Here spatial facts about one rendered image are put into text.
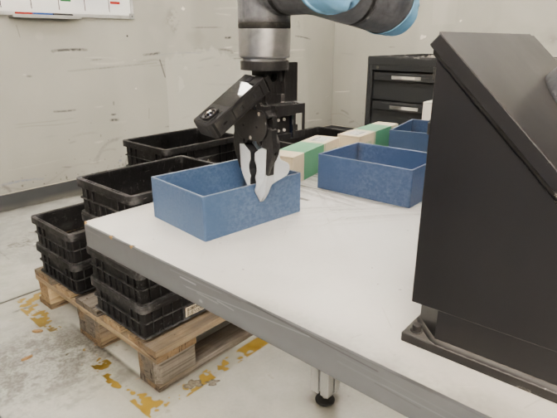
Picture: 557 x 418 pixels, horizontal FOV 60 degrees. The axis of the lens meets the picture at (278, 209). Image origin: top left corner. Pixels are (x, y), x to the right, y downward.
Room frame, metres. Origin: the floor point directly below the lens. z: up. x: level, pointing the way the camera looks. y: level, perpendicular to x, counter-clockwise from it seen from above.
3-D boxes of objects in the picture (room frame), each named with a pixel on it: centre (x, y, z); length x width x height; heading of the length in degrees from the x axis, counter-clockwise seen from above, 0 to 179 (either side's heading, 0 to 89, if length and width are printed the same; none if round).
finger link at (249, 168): (0.76, 0.03, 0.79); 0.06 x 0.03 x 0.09; 133
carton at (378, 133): (1.28, -0.24, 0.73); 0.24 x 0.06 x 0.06; 145
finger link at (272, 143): (0.71, 0.02, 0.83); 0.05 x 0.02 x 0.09; 43
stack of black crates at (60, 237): (1.71, 0.67, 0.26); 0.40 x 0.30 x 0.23; 138
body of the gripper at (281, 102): (0.75, 0.01, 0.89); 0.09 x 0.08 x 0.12; 133
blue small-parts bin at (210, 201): (0.78, 0.09, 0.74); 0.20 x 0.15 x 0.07; 133
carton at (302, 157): (1.06, -0.06, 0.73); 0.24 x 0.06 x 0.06; 151
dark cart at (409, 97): (2.72, -0.83, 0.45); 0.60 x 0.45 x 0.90; 138
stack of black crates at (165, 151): (2.01, 0.40, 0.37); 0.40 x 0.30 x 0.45; 138
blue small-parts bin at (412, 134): (1.25, -0.39, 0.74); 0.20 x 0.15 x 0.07; 150
